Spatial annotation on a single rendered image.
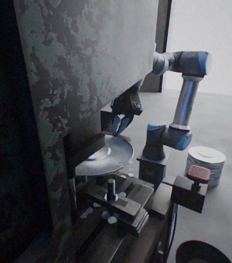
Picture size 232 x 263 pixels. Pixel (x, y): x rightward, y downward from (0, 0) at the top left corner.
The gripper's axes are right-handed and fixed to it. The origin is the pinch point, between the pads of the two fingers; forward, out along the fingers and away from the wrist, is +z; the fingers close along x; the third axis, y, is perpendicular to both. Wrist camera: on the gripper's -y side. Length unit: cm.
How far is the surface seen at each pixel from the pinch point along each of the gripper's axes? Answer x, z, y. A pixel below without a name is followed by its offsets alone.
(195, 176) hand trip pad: -16.7, -2.0, -27.4
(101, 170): 9.2, 4.6, -20.3
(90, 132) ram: 15.8, -6.2, -20.3
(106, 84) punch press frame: 19.9, -20.8, -35.9
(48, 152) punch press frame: 27, -12, -45
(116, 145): 1.3, 1.9, -6.8
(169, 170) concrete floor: -97, 51, 71
